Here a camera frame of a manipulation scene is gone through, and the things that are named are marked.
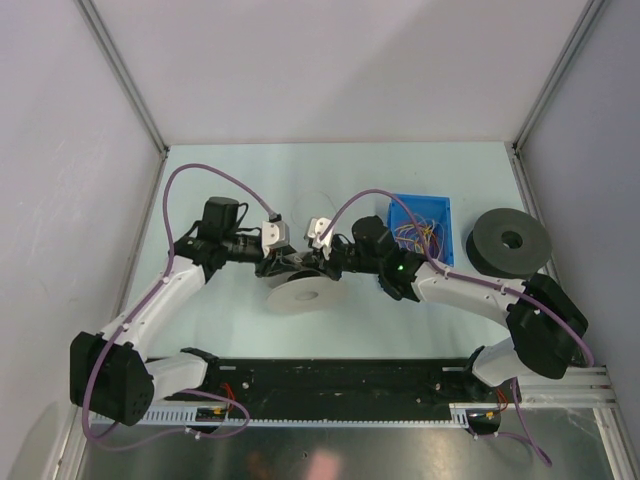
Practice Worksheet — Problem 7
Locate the right aluminium frame post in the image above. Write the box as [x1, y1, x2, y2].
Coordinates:
[511, 0, 610, 152]

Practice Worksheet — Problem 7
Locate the left aluminium frame post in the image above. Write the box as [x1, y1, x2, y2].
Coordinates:
[74, 0, 168, 156]

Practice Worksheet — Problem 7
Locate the dark grey cable spool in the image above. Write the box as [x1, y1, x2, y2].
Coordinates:
[465, 208, 552, 279]

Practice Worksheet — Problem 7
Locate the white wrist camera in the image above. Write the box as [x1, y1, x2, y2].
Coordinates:
[260, 215, 293, 259]
[305, 217, 334, 260]

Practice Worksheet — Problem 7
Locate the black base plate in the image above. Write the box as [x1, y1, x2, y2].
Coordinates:
[149, 356, 521, 422]

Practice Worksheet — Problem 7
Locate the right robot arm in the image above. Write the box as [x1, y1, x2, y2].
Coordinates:
[306, 216, 593, 401]

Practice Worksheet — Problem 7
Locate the bundle of coloured wires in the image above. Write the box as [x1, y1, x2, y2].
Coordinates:
[394, 212, 449, 251]

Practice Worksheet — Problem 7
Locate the slotted grey cable duct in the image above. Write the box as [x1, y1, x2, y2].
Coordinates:
[138, 405, 469, 429]

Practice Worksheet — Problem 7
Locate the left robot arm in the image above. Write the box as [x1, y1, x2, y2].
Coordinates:
[70, 197, 289, 426]

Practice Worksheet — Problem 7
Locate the thin white cable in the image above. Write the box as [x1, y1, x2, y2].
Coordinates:
[291, 191, 341, 231]

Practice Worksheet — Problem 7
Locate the blue plastic bin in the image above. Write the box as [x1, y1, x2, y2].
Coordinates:
[387, 194, 454, 266]

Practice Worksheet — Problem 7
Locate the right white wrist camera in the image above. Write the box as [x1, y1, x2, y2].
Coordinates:
[305, 217, 334, 260]

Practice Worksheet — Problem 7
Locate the white cable spool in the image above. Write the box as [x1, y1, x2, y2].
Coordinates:
[266, 269, 347, 315]

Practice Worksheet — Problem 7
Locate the aluminium frame post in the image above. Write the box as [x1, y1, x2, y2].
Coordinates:
[74, 0, 168, 156]
[511, 0, 610, 152]

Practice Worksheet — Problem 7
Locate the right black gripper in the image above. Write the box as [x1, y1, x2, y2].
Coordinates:
[302, 237, 382, 281]

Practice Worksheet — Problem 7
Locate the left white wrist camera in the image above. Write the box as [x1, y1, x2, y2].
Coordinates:
[260, 215, 293, 259]

